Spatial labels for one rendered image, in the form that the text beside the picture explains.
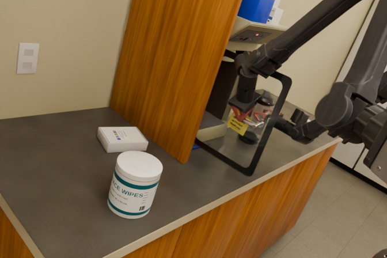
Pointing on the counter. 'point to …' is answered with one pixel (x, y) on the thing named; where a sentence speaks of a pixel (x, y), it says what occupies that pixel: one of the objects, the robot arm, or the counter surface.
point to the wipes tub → (134, 183)
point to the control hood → (239, 25)
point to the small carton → (274, 18)
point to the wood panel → (175, 50)
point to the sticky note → (240, 127)
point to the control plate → (250, 36)
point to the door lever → (253, 123)
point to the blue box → (255, 7)
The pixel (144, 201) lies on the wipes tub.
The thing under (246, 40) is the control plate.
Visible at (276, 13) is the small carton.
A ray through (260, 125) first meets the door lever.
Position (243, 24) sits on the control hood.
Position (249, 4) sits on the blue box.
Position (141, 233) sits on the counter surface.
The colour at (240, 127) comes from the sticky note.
